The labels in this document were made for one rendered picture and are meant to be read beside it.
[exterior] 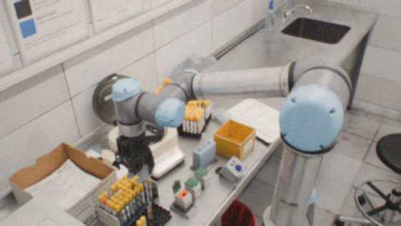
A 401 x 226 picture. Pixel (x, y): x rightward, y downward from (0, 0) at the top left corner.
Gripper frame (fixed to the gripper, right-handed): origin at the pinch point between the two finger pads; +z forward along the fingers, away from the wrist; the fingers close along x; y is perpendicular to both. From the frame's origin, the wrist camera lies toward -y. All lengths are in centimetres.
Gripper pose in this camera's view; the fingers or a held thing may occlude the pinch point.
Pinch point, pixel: (145, 177)
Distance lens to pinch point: 122.1
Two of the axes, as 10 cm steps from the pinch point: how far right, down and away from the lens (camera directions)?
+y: -5.6, 4.8, -6.8
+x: 8.3, 3.0, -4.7
